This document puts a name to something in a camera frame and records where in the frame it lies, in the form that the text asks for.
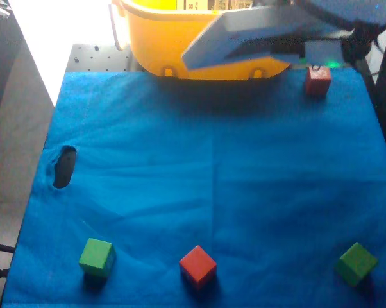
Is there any yellow plastic bin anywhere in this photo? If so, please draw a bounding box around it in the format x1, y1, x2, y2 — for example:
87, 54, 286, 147
111, 0, 292, 81

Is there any dark blue product box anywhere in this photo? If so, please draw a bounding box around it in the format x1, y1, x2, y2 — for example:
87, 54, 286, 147
175, 0, 256, 11

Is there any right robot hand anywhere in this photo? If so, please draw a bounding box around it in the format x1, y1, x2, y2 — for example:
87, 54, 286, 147
269, 40, 344, 69

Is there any blue cloth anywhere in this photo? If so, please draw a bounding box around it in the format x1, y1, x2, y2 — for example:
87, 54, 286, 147
2, 67, 386, 308

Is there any white product box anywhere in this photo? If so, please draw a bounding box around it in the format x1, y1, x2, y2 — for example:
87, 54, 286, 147
181, 3, 341, 73

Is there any red cube with white print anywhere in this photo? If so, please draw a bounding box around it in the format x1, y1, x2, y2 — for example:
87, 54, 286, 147
304, 65, 332, 97

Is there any plain red cube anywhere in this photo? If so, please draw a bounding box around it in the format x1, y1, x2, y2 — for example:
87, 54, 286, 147
178, 245, 218, 291

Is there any green cube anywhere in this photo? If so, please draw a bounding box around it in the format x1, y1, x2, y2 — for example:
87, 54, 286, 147
333, 241, 379, 287
78, 237, 116, 278

